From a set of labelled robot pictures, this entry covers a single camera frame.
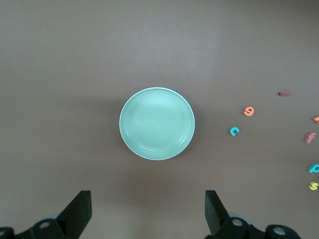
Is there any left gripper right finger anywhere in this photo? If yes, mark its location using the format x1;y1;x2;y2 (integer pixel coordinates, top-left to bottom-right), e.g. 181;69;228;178
204;190;304;239

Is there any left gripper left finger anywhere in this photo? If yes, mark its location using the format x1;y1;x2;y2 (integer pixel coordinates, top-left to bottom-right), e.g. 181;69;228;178
0;190;92;239

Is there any green ceramic plate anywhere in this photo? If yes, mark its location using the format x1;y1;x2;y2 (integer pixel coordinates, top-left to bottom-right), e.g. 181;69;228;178
119;87;196;161

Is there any red foam letter f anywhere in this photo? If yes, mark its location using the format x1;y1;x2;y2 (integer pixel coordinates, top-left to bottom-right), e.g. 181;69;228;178
304;132;317;144

